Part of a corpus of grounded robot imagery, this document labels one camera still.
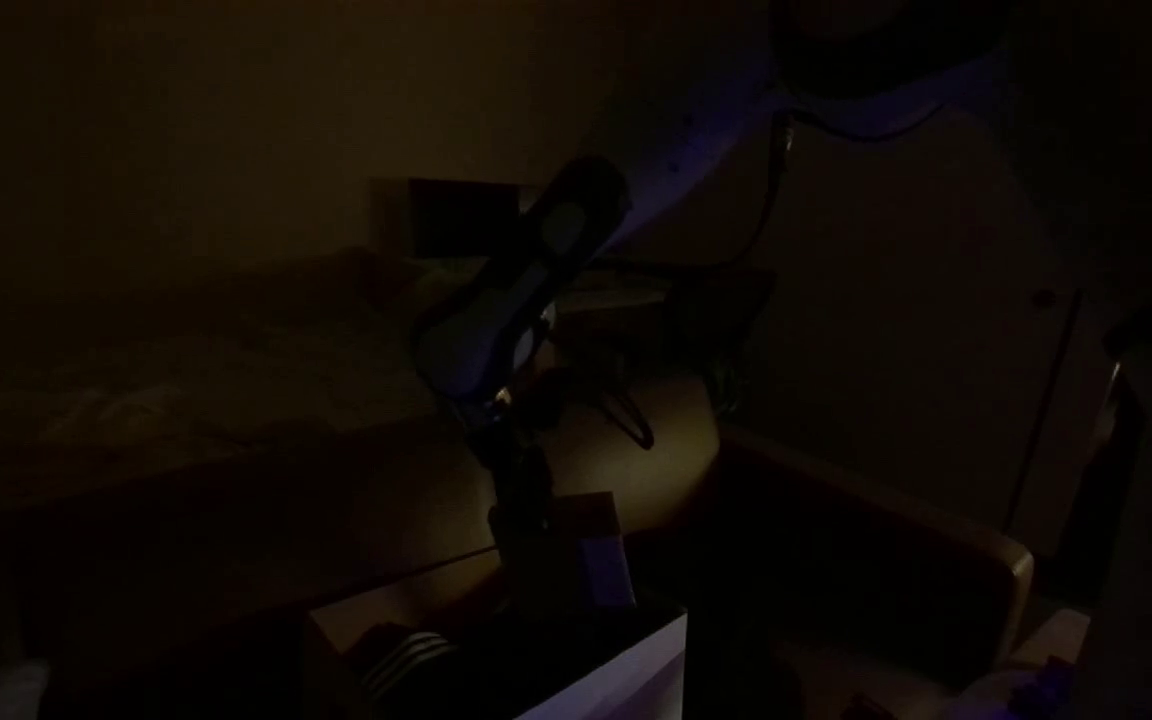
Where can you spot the open cardboard box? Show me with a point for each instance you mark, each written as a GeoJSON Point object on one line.
{"type": "Point", "coordinates": [469, 642]}

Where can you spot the grey ribbed object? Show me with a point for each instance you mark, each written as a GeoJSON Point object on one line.
{"type": "Point", "coordinates": [404, 661]}

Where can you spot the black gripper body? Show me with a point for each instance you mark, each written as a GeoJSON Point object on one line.
{"type": "Point", "coordinates": [512, 463]}

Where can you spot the black office chair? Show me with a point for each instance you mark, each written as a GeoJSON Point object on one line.
{"type": "Point", "coordinates": [730, 321]}

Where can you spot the wooden desk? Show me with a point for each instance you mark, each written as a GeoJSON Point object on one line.
{"type": "Point", "coordinates": [617, 304]}

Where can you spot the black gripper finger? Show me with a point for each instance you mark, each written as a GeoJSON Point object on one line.
{"type": "Point", "coordinates": [517, 546]}
{"type": "Point", "coordinates": [554, 533]}

